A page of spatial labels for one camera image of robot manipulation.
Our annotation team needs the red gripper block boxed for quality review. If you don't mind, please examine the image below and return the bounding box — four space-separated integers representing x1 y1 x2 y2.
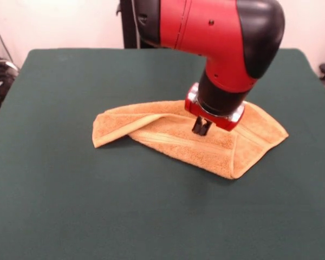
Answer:
184 82 246 136

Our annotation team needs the dark green table cloth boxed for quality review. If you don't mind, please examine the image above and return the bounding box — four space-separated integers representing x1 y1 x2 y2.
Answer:
0 48 325 260

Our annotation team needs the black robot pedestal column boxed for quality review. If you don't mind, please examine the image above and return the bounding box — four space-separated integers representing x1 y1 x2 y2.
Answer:
120 0 163 50

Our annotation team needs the tan terry towel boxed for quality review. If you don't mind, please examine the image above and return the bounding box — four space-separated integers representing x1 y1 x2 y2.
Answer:
93 99 290 180

